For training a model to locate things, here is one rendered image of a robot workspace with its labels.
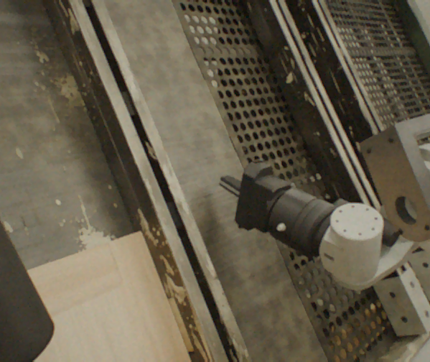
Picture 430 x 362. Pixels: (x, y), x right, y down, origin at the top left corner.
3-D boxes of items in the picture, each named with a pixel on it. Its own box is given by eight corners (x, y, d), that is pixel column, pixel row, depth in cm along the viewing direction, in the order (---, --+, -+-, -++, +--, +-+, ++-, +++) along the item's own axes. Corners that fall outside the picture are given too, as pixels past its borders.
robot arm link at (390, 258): (352, 300, 62) (423, 254, 65) (354, 261, 56) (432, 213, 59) (321, 268, 66) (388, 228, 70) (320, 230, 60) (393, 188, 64)
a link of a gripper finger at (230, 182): (229, 178, 78) (255, 191, 74) (217, 182, 75) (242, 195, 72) (230, 170, 77) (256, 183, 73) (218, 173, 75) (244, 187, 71)
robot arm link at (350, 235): (290, 260, 67) (357, 301, 60) (286, 213, 60) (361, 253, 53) (332, 216, 72) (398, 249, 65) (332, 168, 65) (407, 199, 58)
